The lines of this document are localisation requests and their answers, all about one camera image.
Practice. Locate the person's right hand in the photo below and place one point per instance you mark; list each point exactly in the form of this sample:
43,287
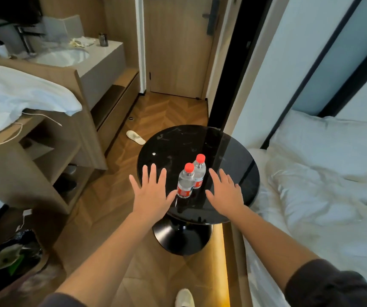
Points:
226,196

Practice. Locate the person's left hand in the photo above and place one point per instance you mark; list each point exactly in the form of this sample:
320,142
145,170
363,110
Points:
151,201

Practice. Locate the person's left middle finger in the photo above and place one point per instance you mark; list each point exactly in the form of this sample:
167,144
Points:
153,176

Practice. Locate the person's left little finger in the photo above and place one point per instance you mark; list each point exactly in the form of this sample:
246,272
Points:
134,184

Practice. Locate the person's right little finger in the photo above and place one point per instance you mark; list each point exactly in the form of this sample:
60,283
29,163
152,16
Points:
238,189

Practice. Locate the person's right middle finger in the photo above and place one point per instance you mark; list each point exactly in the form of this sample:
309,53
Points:
224,178

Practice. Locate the person's left thumb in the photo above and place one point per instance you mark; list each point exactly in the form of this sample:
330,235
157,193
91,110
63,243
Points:
172,197

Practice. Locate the person's right forearm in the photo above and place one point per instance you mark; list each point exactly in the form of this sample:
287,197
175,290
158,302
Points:
285,252

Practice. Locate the person's left forearm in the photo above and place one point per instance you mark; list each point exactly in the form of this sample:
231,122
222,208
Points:
106,255

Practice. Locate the red-capped clear water bottle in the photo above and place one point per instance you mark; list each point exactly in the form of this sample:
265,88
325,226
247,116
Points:
199,171
184,182

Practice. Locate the white slipper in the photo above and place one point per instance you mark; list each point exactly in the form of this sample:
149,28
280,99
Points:
135,137

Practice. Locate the dark shoes on shelf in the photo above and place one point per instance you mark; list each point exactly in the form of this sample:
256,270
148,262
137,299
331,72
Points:
65,182

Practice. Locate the white duvet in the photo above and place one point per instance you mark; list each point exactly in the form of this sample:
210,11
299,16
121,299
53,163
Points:
324,214

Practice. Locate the wooden shelf unit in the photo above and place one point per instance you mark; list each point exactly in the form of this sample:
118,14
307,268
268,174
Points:
42,150

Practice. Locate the white pillow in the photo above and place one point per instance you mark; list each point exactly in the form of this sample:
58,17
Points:
327,147

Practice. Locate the person's white shoe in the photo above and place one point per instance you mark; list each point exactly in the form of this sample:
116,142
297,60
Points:
184,297

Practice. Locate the grey vanity counter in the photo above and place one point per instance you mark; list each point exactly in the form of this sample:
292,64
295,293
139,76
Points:
100,65

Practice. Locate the wooden door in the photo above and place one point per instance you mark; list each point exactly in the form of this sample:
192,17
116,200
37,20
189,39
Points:
178,44

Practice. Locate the white towel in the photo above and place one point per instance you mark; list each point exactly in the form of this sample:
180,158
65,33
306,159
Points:
20,95

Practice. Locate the white sink basin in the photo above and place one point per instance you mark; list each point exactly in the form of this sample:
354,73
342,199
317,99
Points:
62,57

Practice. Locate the black trash bag bin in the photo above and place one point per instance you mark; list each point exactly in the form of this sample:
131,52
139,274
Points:
9,262

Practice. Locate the crumpled white cloth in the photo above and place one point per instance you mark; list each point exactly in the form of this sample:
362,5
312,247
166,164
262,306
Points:
81,42

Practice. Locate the black faucet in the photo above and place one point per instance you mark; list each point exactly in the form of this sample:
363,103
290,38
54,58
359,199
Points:
27,39

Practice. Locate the white mug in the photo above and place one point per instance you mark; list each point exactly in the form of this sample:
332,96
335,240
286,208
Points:
0,50

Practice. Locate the round black pedestal table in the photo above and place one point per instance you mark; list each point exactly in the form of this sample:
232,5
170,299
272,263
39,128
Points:
199,175

